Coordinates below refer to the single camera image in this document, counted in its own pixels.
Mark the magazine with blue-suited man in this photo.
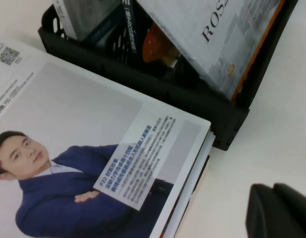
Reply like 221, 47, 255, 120
0, 36, 212, 238

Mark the black perforated book stand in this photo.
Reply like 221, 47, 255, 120
37, 0, 300, 151

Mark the thick cream-paged book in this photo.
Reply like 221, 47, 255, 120
174, 154, 211, 238

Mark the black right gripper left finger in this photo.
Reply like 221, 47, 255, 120
246, 183, 305, 238

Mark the ROS2 book with orange border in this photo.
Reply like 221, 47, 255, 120
137, 0, 287, 104

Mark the thin white booklet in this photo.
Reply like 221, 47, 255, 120
167, 131, 216, 238

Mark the black mobile robot book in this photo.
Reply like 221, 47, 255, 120
80, 0, 183, 67

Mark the white car suspension book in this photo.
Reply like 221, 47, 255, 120
52, 0, 120, 40

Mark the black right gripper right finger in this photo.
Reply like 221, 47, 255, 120
273, 182, 306, 238

